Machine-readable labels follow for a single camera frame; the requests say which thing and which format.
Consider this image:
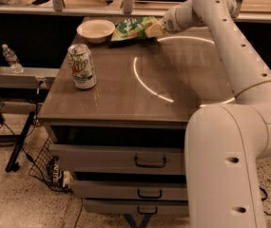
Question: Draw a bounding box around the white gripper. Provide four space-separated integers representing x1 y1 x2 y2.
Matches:
145 0 204 38

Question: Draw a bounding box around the green rice chip bag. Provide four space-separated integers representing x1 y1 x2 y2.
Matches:
111 16 157 42

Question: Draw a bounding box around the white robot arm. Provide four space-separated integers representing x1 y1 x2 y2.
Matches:
159 0 271 228

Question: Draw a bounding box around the white paper bowl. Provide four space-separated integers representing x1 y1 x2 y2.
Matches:
76 19 115 44

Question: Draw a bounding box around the black snack bag in basket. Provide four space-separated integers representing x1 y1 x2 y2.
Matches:
47 159 64 187

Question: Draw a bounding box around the green soda can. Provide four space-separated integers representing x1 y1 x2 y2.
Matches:
68 44 97 90

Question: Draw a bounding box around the grey drawer cabinet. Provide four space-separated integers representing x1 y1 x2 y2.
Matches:
37 16 238 217

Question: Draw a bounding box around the clear plastic water bottle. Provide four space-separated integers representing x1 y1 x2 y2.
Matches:
2 44 23 73

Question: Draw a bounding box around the top grey drawer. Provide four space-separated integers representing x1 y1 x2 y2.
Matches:
49 144 185 175

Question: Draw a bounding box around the grey drawer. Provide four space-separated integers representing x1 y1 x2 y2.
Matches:
70 180 187 201
84 199 188 216
49 144 185 175

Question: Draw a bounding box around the middle grey drawer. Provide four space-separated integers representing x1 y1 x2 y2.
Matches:
70 180 187 201

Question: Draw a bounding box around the grey side bench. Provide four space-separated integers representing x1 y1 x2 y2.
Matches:
0 66 59 89

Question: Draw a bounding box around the bottom grey drawer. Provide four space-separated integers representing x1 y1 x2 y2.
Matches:
84 199 188 216

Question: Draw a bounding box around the black table leg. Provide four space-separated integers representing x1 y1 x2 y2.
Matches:
5 111 35 173

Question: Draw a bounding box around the black wire basket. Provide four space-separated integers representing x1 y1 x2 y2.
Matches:
29 138 70 192

